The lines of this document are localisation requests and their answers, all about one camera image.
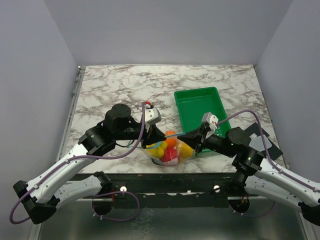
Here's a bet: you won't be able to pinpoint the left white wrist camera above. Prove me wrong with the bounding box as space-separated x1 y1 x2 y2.
144 107 162 127

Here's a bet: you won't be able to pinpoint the black digital scale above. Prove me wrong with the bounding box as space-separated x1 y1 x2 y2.
244 122 283 161

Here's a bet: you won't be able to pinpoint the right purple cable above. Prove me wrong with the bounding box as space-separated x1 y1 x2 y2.
211 109 320 218

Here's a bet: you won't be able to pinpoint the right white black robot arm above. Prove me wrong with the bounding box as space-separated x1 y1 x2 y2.
178 124 320 225

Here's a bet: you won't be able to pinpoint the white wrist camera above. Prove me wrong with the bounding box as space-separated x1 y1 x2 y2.
201 112 219 132
144 107 162 127

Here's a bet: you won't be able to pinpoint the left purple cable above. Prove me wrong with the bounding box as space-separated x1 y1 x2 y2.
9 101 153 225

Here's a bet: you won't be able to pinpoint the yellow lemon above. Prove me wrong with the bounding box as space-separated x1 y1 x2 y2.
177 142 194 159

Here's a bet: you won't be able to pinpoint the clear zip bag teal zipper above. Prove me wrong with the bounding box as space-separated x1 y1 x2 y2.
137 131 195 167

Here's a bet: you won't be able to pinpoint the yellow banana bunch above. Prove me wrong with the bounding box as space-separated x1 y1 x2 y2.
146 141 168 159

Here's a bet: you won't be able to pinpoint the purple cable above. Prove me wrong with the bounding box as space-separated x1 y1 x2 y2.
9 101 153 225
211 109 320 218

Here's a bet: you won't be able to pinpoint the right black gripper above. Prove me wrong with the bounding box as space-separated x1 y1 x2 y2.
178 122 236 157

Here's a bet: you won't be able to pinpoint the aluminium frame rail left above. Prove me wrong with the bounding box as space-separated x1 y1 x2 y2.
55 66 86 162

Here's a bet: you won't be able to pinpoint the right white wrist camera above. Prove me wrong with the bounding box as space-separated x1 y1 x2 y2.
201 112 219 132

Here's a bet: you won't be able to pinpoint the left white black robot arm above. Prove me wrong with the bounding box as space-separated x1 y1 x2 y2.
9 101 166 225

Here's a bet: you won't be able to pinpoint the orange fruit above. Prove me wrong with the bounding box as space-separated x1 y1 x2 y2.
165 130 177 148

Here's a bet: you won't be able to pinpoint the red apple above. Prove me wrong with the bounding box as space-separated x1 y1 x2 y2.
160 147 179 163

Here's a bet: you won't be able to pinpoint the green plastic tray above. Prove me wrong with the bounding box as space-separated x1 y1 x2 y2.
174 87 227 133

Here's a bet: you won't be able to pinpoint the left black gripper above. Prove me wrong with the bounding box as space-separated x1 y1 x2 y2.
114 121 167 149

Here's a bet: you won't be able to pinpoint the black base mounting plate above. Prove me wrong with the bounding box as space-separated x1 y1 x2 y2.
74 171 261 208

